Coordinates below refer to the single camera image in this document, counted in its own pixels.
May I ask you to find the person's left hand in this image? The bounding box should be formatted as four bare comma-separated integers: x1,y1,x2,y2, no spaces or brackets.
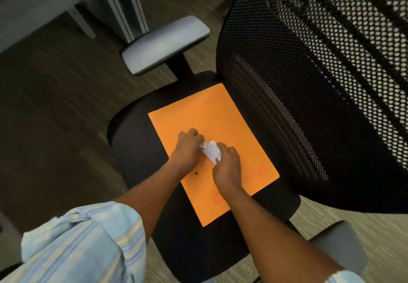
168,129,205,175

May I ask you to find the person's right hand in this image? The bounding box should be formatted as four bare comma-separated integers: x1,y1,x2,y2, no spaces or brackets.
212,143,242,195

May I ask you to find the white paper piece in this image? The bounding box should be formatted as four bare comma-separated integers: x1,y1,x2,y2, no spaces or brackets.
199,140,222,165

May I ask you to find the person's right forearm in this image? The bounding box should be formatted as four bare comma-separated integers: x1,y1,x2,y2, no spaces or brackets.
218,182,346,283

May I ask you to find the person's left forearm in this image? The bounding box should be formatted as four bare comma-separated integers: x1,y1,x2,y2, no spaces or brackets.
113,160,192,240

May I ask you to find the orange paper envelope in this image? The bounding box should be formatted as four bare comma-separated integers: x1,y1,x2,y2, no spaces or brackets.
147,83,280,228

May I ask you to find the grey chair armrest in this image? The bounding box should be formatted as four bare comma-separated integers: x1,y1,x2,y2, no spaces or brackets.
120,15,211,79
310,221,368,275

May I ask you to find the black mesh chair backrest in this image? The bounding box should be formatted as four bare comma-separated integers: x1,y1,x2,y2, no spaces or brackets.
215,0,408,215

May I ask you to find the black office chair seat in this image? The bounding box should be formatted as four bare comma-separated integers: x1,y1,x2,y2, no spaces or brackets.
107,71,302,283

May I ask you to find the grey partition panel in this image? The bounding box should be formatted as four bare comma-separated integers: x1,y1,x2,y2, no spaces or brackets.
76,0,150,44

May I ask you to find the blue striped shirt sleeve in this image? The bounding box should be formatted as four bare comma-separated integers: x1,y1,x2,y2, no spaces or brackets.
327,269,365,283
0,201,147,283

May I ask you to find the grey desk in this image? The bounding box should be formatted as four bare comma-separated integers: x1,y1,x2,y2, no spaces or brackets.
0,0,97,54

